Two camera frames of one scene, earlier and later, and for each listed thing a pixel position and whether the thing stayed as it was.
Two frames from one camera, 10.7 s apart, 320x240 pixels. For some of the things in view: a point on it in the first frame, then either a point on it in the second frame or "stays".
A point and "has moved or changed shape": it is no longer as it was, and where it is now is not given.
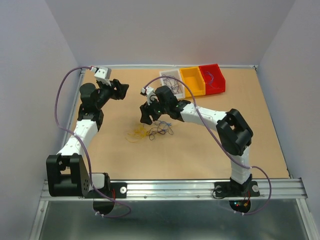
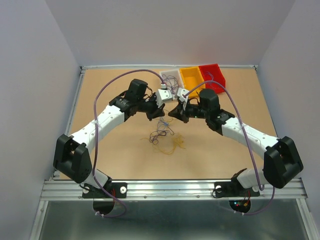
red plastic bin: (215, 81) stays
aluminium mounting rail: (185, 189) stays
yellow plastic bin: (192, 76) stays
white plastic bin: (175, 86) stays
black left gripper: (120, 93) -> (157, 112)
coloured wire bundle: (163, 127) has moved or changed shape
